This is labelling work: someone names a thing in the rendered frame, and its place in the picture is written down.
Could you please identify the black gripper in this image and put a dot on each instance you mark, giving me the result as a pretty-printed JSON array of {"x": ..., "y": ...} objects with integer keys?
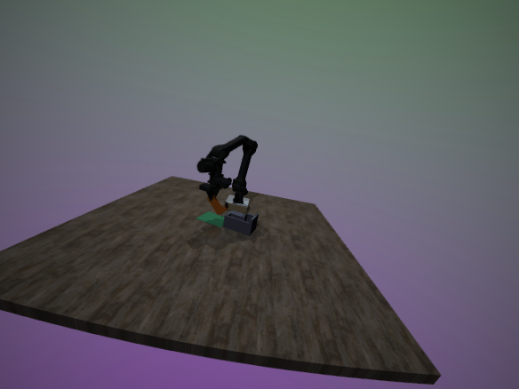
[{"x": 211, "y": 189}]

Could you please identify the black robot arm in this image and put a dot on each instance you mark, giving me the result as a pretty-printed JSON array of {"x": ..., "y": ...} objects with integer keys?
[{"x": 220, "y": 152}]

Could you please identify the orange l-shaped part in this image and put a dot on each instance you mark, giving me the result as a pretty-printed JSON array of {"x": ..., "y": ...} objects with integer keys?
[{"x": 216, "y": 205}]

